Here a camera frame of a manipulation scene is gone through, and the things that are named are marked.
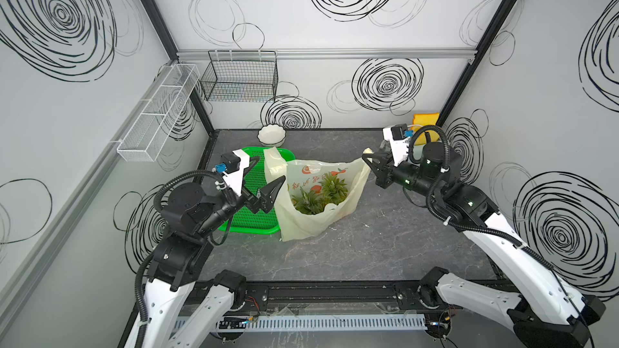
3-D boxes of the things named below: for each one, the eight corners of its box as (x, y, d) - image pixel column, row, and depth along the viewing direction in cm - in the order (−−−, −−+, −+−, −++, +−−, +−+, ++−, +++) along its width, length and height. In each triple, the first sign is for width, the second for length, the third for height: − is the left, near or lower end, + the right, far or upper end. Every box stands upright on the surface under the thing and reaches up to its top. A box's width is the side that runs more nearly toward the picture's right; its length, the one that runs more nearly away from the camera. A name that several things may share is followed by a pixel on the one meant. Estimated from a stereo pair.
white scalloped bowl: (257, 147, 115) (256, 142, 113) (261, 129, 123) (259, 124, 120) (284, 147, 115) (283, 142, 113) (286, 129, 123) (285, 124, 120)
